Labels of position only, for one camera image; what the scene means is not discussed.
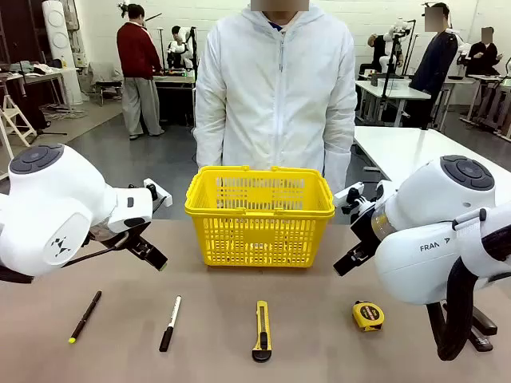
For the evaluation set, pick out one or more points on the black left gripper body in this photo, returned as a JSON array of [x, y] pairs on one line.
[[116, 239]]

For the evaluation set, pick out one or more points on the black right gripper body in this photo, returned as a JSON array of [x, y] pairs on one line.
[[367, 235]]

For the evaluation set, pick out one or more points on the yellow tape measure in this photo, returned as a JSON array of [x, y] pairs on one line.
[[368, 316]]

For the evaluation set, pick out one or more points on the yellow utility knife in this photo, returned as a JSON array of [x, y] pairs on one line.
[[262, 331]]

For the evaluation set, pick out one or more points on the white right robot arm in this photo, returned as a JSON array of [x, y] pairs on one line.
[[419, 259]]

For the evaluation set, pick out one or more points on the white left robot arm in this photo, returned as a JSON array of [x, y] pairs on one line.
[[48, 207]]

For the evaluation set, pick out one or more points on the person's right forearm white sleeve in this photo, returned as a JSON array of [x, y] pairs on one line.
[[209, 143]]

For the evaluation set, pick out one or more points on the person's left forearm white sleeve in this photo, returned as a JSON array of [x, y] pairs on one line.
[[338, 163]]

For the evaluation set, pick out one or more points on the yellow plastic shopping basket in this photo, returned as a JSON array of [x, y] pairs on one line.
[[259, 207]]

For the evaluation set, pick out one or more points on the person in white jacket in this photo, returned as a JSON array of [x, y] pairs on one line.
[[275, 99]]

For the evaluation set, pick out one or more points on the person in navy coat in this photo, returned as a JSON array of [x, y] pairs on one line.
[[435, 64]]

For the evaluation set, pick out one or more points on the person in red sweater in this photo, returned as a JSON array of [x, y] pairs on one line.
[[137, 56]]

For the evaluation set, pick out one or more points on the seated person in black top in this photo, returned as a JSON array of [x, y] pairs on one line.
[[483, 58]]

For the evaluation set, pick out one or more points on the white marker black cap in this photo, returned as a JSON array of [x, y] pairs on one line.
[[171, 323]]

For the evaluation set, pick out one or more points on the black highlighter yellow tip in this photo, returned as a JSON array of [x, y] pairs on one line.
[[85, 317]]

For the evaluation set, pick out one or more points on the large white table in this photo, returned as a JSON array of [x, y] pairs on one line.
[[399, 143]]

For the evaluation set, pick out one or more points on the black floor stand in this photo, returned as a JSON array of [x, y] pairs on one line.
[[38, 127]]

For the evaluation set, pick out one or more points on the white background work table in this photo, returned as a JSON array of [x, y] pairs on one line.
[[395, 92]]

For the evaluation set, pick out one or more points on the black table clamp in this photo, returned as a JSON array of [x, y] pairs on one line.
[[483, 327]]

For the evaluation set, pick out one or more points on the clear plastic storage box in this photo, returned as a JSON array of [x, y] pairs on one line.
[[393, 83]]

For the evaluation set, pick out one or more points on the white wooden step stool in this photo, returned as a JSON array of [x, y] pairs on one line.
[[16, 119]]

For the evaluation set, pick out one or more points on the black tripod stand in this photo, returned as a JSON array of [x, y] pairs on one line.
[[389, 80]]

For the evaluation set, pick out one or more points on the chair with grey cloth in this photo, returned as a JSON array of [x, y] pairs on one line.
[[105, 77]]

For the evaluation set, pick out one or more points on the dark background workbench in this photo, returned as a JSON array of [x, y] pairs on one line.
[[175, 81]]

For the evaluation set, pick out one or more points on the cluttered grey background table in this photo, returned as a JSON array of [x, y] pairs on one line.
[[40, 76]]

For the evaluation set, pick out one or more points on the white tower air conditioner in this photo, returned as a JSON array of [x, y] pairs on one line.
[[60, 52]]

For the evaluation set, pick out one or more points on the white background robot on stand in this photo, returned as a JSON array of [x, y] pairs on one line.
[[393, 40]]

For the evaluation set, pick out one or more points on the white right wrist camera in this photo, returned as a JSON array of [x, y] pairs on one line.
[[347, 195]]

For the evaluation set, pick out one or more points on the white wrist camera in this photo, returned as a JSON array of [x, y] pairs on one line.
[[159, 193], [347, 195]]

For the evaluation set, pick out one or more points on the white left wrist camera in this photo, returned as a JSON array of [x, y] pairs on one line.
[[159, 193]]

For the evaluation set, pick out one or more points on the white metal table frame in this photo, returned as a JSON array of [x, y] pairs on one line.
[[5, 139]]

